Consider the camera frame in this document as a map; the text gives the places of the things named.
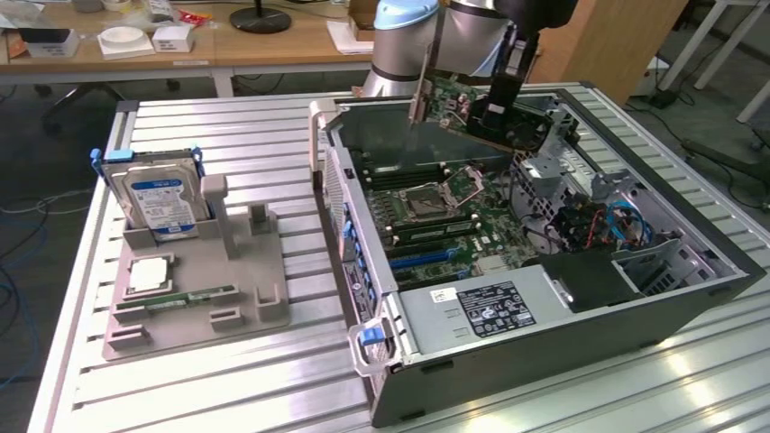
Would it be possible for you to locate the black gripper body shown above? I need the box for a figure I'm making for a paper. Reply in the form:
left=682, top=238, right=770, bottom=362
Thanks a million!
left=493, top=0, right=579, bottom=32

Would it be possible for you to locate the green graphics card with fan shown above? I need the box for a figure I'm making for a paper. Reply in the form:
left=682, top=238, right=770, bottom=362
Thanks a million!
left=407, top=38, right=564, bottom=153

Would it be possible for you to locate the wooden cabinet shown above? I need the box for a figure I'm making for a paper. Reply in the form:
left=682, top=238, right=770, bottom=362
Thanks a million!
left=531, top=0, right=690, bottom=107

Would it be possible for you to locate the metal disk bay cage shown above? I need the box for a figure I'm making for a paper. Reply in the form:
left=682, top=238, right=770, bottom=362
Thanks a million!
left=509, top=130, right=603, bottom=199

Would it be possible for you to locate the metal socket cover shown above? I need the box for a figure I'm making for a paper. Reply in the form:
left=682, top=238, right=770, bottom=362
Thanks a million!
left=441, top=165, right=485, bottom=204

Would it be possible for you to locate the CPU socket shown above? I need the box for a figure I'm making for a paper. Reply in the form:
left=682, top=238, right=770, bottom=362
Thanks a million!
left=401, top=184, right=452, bottom=217

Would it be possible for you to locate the dark RAM stick with label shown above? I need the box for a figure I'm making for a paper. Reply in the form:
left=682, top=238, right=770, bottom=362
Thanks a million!
left=393, top=220, right=473, bottom=243

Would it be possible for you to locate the green motherboard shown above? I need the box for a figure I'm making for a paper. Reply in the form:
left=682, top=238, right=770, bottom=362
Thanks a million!
left=360, top=161, right=543, bottom=290

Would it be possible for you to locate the blue expansion slot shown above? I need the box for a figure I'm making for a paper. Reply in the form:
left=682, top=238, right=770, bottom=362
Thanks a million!
left=387, top=250, right=452, bottom=272

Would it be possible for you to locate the black chair base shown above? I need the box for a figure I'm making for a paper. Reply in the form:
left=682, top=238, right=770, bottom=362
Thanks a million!
left=34, top=80, right=125, bottom=134
left=678, top=134, right=770, bottom=180

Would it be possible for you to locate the wooden desk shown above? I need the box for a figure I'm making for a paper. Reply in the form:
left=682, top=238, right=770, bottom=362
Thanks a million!
left=0, top=0, right=543, bottom=87

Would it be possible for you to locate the black lamp base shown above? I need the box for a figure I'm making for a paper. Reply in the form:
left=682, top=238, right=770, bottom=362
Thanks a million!
left=228, top=0, right=295, bottom=35

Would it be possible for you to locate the silver power supply unit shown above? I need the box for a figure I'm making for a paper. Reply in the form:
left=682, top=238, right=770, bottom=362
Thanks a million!
left=396, top=265, right=579, bottom=355

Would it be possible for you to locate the white labelled box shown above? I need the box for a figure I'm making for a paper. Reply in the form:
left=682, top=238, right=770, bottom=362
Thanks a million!
left=150, top=24, right=197, bottom=53

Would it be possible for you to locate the grey parts rack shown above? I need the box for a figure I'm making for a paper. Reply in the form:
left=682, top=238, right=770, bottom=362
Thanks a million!
left=101, top=174, right=295, bottom=362

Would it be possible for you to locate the black open PC case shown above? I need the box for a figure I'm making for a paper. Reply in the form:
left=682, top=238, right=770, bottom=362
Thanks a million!
left=307, top=88, right=768, bottom=429

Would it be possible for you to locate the white round holder block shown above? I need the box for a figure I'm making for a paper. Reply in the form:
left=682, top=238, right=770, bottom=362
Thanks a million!
left=97, top=25, right=156, bottom=60

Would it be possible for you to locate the green RAM stick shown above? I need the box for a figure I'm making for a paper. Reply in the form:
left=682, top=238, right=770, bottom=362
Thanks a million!
left=116, top=283, right=236, bottom=310

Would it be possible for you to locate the silver CPU chip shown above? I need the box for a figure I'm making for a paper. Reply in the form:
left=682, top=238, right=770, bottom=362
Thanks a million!
left=128, top=259, right=173, bottom=292

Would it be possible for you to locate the white box with black top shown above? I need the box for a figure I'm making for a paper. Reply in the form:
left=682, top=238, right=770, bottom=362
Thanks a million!
left=17, top=27, right=80, bottom=58

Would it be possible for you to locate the white table frame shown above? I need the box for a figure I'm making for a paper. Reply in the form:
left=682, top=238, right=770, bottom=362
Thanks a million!
left=658, top=0, right=770, bottom=123

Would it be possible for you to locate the blue wire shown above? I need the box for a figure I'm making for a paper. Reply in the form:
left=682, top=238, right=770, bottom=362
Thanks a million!
left=606, top=200, right=654, bottom=249

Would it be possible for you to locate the hard disk with blue bracket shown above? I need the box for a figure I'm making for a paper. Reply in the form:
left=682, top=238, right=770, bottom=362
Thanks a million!
left=88, top=143, right=209, bottom=243

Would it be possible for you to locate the blue floor cable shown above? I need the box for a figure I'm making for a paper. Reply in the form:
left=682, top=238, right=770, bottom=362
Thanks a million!
left=0, top=211, right=49, bottom=389

